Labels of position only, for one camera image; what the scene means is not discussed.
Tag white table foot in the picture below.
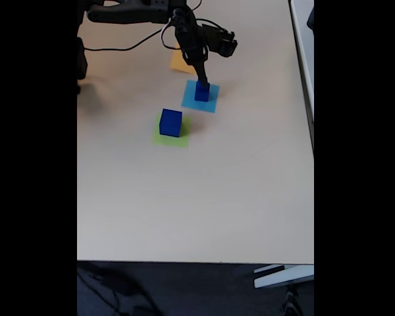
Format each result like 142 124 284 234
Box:
253 264 315 290

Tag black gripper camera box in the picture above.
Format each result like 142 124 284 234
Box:
202 22 238 59

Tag thin arm servo wire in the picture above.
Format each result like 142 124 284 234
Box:
160 21 182 51

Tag medium blue cube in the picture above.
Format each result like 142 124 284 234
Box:
194 84 211 101

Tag black floor cables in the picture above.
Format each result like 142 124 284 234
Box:
77 263 159 316

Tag large blue cube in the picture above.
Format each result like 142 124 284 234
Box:
159 108 183 138

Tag blue paper square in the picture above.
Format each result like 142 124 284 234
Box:
180 79 221 114

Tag orange paper square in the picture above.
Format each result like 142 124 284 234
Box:
169 41 199 75

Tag green paper square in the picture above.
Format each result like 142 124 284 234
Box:
152 113 192 148

